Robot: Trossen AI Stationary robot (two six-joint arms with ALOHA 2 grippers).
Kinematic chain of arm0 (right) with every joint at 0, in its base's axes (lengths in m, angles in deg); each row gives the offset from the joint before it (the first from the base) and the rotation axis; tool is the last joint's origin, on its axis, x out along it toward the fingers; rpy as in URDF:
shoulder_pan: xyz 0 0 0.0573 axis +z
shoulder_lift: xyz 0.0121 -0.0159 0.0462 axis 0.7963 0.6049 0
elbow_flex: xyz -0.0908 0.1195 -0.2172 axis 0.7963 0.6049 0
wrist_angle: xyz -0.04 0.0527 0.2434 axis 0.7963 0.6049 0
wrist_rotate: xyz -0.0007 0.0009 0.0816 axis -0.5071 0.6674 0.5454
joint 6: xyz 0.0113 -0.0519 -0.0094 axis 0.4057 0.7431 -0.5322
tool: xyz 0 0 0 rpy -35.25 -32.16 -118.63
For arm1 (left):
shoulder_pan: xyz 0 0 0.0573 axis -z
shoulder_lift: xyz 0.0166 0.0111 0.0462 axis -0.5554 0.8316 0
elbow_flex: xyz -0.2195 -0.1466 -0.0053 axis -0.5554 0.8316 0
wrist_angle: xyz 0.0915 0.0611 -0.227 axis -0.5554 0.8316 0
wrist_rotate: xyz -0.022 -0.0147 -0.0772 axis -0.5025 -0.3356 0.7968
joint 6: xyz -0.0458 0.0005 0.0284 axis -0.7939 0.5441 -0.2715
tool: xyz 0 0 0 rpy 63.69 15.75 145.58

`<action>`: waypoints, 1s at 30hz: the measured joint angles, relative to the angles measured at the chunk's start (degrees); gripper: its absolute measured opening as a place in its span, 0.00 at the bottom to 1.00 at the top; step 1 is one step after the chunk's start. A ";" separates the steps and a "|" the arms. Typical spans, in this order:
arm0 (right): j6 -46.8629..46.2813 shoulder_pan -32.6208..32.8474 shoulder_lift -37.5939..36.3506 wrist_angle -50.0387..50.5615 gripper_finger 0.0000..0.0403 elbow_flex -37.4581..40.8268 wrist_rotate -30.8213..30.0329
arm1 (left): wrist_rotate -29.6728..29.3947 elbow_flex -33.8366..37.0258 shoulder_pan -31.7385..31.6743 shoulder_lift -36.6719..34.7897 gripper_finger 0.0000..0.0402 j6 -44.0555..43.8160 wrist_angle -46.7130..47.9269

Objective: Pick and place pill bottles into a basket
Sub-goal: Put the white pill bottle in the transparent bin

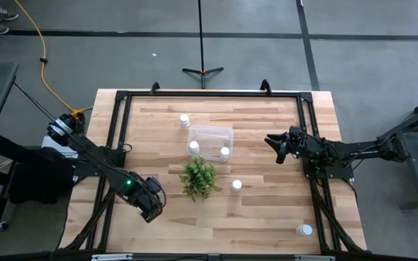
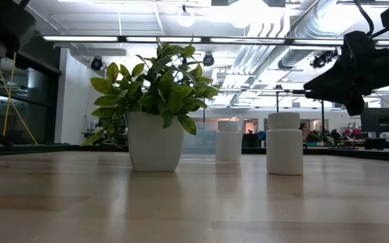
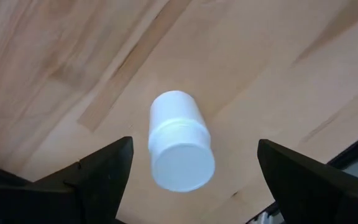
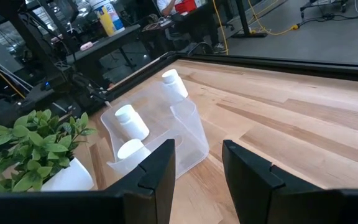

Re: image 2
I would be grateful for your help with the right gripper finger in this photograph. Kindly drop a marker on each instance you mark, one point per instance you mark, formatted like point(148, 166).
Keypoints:
point(336, 95)
point(336, 79)

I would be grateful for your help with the white pill bottle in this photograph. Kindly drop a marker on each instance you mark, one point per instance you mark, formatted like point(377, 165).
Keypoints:
point(284, 148)
point(228, 141)

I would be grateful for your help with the clear plastic basket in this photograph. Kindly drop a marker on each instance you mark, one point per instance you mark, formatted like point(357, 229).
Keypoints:
point(199, 141)

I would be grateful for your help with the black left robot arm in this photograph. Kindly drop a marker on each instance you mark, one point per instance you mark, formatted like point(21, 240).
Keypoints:
point(5, 23)

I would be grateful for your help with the black ceiling spotlight cluster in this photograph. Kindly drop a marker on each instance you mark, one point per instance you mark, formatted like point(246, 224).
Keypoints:
point(319, 60)

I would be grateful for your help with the black gantry stand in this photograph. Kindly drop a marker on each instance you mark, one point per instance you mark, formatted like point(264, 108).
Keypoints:
point(322, 128)

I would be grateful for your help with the person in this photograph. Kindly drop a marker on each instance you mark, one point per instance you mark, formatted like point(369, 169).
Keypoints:
point(304, 130)
point(335, 136)

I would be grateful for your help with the black computer monitor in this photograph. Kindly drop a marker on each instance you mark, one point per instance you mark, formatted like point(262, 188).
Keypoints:
point(380, 119)

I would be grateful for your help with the black bar with light strips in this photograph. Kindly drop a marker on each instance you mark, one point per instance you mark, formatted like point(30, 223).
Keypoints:
point(204, 40)

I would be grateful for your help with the round white ceiling lamp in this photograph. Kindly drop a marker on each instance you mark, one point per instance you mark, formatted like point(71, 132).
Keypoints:
point(186, 18)

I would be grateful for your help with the green plant in white pot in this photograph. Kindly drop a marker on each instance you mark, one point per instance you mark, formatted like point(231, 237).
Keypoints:
point(154, 145)

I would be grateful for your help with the silver ventilation duct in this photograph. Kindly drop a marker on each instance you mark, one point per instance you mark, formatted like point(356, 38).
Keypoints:
point(299, 33)

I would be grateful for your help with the black round ceiling camera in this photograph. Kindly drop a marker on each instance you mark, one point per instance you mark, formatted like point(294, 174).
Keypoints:
point(208, 59)
point(96, 63)

